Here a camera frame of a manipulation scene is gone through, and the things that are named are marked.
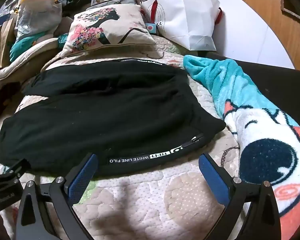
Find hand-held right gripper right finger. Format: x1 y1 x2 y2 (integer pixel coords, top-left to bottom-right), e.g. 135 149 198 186
198 153 282 240

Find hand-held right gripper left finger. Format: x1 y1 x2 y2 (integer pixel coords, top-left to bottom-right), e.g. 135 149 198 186
15 152 100 240

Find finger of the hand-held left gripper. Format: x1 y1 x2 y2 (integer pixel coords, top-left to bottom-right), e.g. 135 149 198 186
0 158 28 179

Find black pants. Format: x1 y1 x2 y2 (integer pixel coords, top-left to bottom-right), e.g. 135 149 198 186
0 58 227 177

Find turquoise printed fleece blanket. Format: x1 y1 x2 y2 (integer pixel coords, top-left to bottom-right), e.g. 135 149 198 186
183 54 300 240

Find quilted patterned bed cover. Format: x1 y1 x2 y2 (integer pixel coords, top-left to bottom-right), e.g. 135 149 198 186
0 34 248 240

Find beige padded cushion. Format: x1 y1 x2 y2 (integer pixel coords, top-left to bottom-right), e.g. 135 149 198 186
0 36 65 80

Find turquoise fluffy cloth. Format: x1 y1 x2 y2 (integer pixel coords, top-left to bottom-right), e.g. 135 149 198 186
207 52 300 110

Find teal cloth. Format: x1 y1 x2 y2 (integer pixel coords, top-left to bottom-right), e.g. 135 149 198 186
10 35 48 62

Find brown paper bag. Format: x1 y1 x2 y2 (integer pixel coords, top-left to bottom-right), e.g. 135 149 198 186
0 17 18 68

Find teal packet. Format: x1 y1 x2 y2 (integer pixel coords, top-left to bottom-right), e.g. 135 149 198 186
57 34 71 48

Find clear plastic bag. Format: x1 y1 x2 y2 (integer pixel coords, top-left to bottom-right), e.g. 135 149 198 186
15 0 63 40

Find floral print cushion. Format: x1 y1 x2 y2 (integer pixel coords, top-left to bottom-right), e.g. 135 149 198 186
56 4 157 58

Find white paper bag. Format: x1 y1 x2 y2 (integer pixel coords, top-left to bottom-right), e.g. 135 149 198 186
141 0 222 51

